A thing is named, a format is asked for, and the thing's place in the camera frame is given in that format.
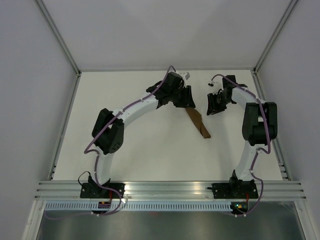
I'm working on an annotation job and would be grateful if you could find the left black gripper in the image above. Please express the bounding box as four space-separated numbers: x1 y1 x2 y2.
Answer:
169 85 195 109

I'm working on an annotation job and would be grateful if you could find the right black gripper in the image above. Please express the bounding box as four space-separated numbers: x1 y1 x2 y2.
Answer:
207 92 234 116

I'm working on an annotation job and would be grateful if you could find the brown cloth napkin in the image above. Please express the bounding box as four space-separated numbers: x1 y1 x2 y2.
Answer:
185 108 211 139

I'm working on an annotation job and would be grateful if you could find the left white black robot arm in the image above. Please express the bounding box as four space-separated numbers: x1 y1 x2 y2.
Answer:
84 66 196 198

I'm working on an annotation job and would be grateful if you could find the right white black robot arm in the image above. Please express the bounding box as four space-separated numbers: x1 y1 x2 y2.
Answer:
206 74 278 198

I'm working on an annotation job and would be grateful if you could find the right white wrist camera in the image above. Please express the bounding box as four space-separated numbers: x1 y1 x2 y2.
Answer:
207 80 218 88

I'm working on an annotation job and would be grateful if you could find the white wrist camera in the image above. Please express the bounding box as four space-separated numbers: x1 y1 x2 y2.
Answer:
179 72 190 81
207 80 218 88

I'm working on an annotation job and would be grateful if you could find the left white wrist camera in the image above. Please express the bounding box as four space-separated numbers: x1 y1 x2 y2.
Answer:
179 72 190 81

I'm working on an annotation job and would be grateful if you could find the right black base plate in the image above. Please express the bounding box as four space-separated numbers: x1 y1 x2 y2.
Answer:
206 183 259 200

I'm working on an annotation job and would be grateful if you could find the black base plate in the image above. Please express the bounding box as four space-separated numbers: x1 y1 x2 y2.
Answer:
206 183 259 200
80 182 125 199

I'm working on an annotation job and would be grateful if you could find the right aluminium frame post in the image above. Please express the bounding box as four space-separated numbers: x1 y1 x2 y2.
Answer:
252 0 300 74

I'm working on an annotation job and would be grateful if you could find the aluminium frame post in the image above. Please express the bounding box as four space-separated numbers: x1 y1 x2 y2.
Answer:
252 0 300 74
33 0 81 77

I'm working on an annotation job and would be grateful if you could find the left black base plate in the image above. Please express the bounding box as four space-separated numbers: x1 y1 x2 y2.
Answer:
80 182 125 199

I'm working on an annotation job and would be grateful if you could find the aluminium front rail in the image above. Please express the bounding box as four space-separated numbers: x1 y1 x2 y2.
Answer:
33 180 307 202

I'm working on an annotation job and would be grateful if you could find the white slotted cable duct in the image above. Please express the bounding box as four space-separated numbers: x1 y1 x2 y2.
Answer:
45 201 232 212

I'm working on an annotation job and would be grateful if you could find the left aluminium frame post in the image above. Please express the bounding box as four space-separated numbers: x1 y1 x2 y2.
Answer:
33 0 81 77

